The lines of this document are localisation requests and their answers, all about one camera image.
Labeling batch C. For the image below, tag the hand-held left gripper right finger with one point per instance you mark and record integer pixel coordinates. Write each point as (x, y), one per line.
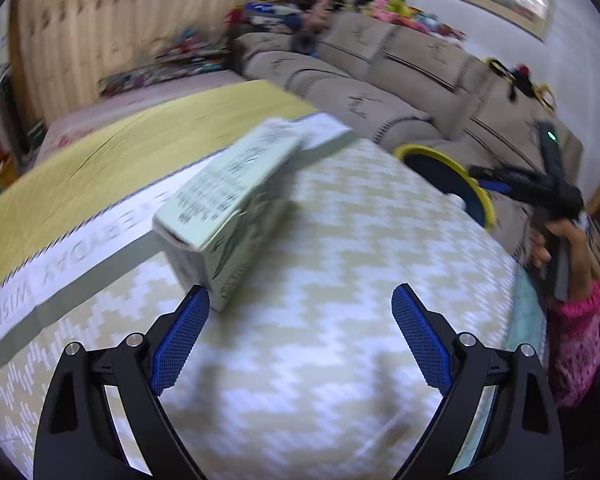
(420, 340)

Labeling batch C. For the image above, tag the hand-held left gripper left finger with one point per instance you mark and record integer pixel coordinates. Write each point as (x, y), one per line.
(180, 345)

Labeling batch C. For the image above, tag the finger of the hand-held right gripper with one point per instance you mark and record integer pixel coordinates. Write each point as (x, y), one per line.
(495, 180)

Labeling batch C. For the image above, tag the yellow bin with black bag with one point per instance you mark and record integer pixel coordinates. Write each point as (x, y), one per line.
(445, 170)

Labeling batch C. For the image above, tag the pale green milk carton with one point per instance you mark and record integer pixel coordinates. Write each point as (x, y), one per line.
(220, 200)

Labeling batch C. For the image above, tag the person's right hand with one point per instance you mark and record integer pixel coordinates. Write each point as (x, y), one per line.
(580, 255)

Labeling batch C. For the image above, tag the yellow black toy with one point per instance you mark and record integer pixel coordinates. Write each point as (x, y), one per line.
(517, 77)

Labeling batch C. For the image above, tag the zigzag patterned tablecloth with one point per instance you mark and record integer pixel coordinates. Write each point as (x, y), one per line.
(330, 240)

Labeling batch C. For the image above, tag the beige sofa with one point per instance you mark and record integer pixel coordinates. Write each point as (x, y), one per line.
(380, 60)

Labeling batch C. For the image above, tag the pile of plush toys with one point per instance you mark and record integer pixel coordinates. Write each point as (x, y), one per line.
(395, 10)

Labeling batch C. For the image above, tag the dark grey round cushion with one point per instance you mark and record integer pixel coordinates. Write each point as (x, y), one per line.
(306, 42)

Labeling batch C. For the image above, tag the low glass table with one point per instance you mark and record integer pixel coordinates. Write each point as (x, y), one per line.
(170, 67)

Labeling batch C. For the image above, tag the blue white patterned bag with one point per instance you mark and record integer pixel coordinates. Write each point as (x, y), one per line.
(270, 10)

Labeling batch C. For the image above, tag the black tower fan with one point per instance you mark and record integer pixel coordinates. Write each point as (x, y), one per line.
(7, 105)

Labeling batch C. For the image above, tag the beige curtain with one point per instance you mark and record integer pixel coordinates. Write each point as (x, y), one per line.
(105, 35)

